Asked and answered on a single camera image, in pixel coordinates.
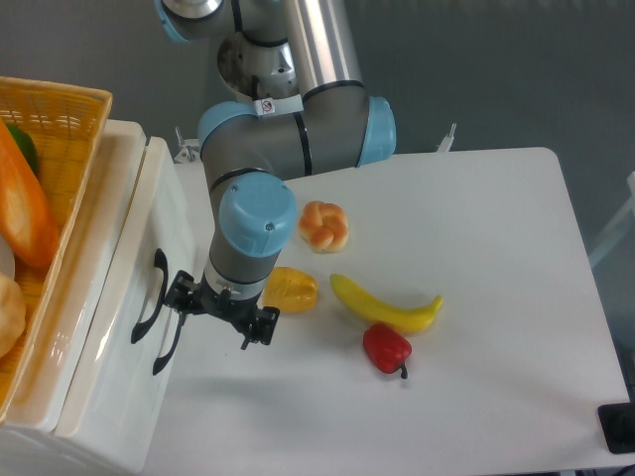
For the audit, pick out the black device at edge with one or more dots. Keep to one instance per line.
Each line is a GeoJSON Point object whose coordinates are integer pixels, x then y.
{"type": "Point", "coordinates": [617, 423]}

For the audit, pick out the green pepper toy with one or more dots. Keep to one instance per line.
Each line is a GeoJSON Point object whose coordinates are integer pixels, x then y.
{"type": "Point", "coordinates": [26, 146]}

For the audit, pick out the red bell pepper toy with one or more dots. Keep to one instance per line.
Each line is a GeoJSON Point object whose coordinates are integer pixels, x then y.
{"type": "Point", "coordinates": [387, 350]}

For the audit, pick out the white drawer cabinet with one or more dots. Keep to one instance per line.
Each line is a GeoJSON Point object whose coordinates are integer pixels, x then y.
{"type": "Point", "coordinates": [28, 445]}

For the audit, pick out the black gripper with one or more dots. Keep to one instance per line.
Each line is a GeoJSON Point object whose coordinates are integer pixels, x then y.
{"type": "Point", "coordinates": [186, 297]}

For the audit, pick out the orange baguette bread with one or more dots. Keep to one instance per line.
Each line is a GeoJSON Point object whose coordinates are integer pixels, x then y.
{"type": "Point", "coordinates": [28, 224]}

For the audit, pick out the yellow woven basket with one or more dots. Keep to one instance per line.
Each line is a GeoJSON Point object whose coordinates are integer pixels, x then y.
{"type": "Point", "coordinates": [66, 123]}

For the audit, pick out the yellow banana toy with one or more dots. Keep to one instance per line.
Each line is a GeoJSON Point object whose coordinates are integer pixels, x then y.
{"type": "Point", "coordinates": [372, 309]}

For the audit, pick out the knotted bread bun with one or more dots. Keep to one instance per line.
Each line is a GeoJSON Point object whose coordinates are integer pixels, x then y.
{"type": "Point", "coordinates": [324, 226]}

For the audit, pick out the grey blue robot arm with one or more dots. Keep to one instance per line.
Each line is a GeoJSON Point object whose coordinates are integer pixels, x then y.
{"type": "Point", "coordinates": [248, 156]}

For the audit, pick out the round bread roll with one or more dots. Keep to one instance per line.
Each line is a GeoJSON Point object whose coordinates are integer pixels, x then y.
{"type": "Point", "coordinates": [13, 314]}

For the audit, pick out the yellow bell pepper toy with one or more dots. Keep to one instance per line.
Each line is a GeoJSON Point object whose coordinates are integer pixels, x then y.
{"type": "Point", "coordinates": [290, 290]}

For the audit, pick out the white drawer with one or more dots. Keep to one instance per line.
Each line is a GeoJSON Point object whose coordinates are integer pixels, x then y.
{"type": "Point", "coordinates": [113, 403]}

